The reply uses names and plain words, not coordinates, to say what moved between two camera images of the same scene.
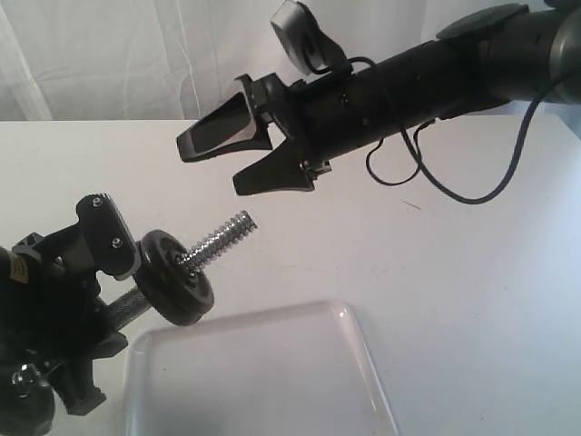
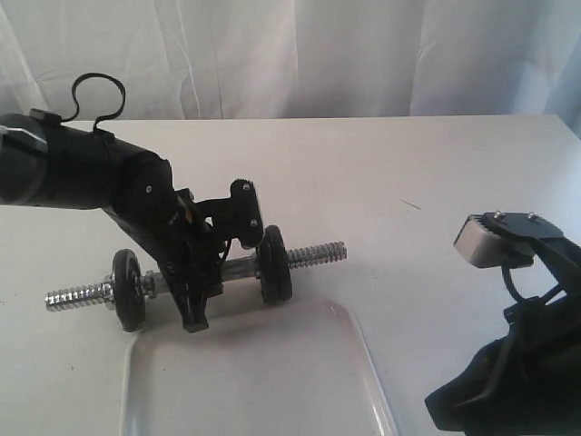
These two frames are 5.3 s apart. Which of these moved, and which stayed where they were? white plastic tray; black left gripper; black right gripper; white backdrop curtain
Moved: black right gripper; black left gripper
Stayed: white plastic tray; white backdrop curtain
